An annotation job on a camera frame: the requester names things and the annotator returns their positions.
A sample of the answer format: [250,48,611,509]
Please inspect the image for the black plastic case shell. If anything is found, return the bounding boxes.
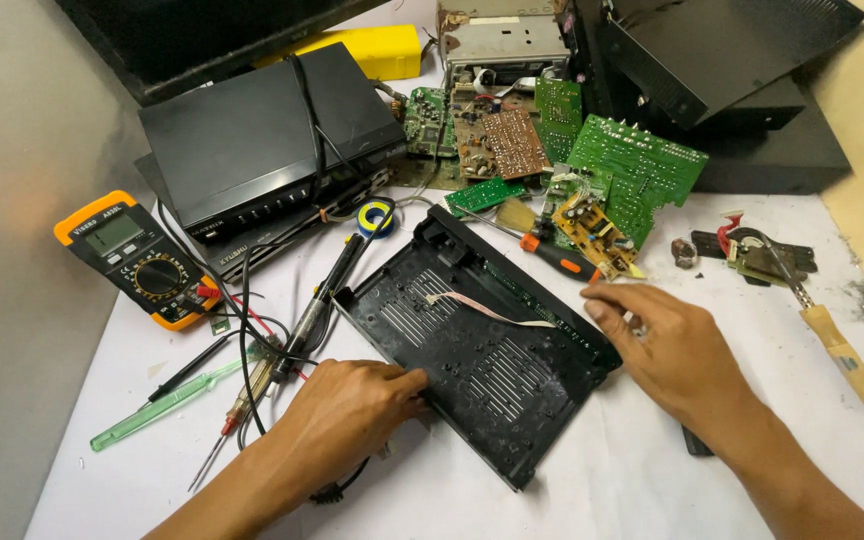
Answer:
[333,204,624,492]

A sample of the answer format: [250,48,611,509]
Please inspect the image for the small green circuit board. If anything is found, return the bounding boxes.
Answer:
[443,177,528,221]

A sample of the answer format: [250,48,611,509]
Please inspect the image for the black metal device housing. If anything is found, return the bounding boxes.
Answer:
[573,0,854,197]

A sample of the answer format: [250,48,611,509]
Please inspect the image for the white table sheet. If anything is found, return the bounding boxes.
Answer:
[23,0,864,540]

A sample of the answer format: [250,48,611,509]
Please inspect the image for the large black set-top box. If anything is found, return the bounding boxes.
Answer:
[138,42,409,244]

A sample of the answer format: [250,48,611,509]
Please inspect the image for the brown circuit board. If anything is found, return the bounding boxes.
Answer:
[452,93,552,182]

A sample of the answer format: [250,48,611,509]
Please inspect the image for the small black flat part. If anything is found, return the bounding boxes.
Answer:
[680,423,716,458]

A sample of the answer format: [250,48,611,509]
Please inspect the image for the green test pen screwdriver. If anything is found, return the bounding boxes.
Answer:
[89,341,265,453]

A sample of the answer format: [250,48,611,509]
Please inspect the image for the clear handle screwdriver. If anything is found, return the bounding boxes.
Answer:
[187,337,284,494]

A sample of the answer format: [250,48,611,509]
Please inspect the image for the small dark round part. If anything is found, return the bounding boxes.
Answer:
[669,236,701,270]

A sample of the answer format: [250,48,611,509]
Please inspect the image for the blue yellow solder roll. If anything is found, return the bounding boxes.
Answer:
[356,200,396,240]

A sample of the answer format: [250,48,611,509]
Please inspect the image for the black cable on set-top box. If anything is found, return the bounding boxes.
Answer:
[288,52,375,205]

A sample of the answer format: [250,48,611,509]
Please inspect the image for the black multimeter probe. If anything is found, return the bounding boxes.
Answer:
[147,334,231,405]

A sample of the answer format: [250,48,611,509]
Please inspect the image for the orange black multimeter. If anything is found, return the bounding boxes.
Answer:
[54,189,222,333]

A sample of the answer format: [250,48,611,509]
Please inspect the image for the narrow green circuit board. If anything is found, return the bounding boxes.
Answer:
[534,76,584,165]

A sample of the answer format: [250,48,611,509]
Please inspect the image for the yellow power supply board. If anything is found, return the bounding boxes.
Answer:
[551,192,648,283]

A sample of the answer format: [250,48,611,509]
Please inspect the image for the white flat ribbon cable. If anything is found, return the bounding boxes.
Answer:
[426,291,558,330]

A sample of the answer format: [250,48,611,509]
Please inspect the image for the green circuit board with chips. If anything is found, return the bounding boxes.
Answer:
[403,86,458,159]

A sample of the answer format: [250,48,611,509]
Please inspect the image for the large green circuit board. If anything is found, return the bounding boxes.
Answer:
[565,114,710,253]

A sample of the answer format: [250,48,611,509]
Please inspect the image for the slim black set-top box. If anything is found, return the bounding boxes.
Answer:
[134,153,393,285]

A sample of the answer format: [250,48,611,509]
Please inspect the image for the grey metal stereo chassis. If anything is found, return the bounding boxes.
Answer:
[436,0,573,90]

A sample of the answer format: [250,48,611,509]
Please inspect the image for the person's left hand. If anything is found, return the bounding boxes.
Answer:
[276,358,432,483]

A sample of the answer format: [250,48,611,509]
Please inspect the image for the black soldering iron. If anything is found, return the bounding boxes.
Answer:
[270,233,368,384]

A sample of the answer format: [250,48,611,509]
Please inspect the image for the soldering iron with taped handle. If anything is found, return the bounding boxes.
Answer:
[757,231,864,460]

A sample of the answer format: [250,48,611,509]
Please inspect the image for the black power cable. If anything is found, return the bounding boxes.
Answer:
[235,196,397,505]

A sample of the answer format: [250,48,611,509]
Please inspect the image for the black metal case cover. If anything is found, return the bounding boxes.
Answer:
[600,0,864,131]

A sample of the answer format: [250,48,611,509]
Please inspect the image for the small board with red wires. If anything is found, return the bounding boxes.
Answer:
[690,209,819,289]

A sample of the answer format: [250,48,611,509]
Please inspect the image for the yellow plastic box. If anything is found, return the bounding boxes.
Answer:
[252,24,423,83]

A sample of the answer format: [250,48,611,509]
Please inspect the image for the person's right hand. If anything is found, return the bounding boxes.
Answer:
[580,282,753,426]

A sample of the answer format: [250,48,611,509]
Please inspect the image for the small paint brush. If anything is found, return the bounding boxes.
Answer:
[494,196,539,234]

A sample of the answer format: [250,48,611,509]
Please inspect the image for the orange black screwdriver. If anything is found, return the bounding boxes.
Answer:
[453,204,603,285]

